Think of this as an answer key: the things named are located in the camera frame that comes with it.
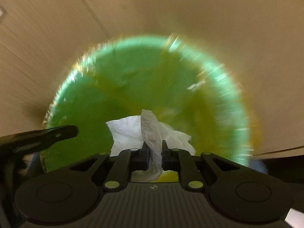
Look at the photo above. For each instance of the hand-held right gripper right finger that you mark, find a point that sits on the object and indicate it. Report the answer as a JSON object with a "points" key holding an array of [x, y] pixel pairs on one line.
{"points": [[164, 158]]}

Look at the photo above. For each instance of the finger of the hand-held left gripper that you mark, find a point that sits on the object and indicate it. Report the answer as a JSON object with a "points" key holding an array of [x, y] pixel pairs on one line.
{"points": [[59, 133]]}

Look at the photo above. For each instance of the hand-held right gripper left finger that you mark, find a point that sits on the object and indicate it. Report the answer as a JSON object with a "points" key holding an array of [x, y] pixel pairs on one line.
{"points": [[147, 158]]}

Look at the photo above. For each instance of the green trash bin with liner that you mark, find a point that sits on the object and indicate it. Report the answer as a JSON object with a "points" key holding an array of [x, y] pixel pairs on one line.
{"points": [[166, 85]]}

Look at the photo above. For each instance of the white crumpled paper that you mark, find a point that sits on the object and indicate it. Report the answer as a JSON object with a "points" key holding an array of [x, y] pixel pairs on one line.
{"points": [[123, 130]]}

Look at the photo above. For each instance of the blue soft object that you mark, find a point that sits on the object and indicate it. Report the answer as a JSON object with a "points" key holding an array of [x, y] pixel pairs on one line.
{"points": [[259, 166], [34, 165]]}

